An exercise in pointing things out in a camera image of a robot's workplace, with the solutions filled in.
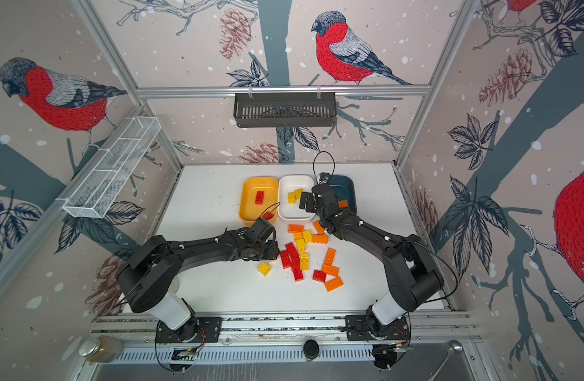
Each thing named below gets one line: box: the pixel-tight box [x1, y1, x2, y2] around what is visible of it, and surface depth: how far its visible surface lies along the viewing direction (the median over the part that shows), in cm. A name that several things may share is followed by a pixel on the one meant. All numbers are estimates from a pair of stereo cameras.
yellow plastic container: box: [238, 176, 279, 228], surface depth 108 cm
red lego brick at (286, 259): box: [280, 250, 292, 270], surface depth 89 cm
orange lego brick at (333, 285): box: [324, 276, 345, 293], surface depth 84 cm
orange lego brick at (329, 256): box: [323, 247, 337, 266], surface depth 92 cm
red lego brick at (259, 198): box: [254, 190, 265, 205], surface depth 109 cm
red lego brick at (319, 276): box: [312, 269, 327, 284], surface depth 85 cm
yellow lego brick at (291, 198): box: [287, 192, 296, 205], surface depth 106 cm
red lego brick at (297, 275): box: [292, 268, 304, 282], surface depth 86 cm
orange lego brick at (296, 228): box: [288, 223, 306, 234], surface depth 97 cm
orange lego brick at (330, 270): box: [321, 263, 340, 277], surface depth 87 cm
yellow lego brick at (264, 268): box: [257, 261, 272, 277], surface depth 85 cm
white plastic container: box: [277, 174, 316, 221], surface depth 109 cm
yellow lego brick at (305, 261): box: [299, 252, 311, 271], surface depth 90 cm
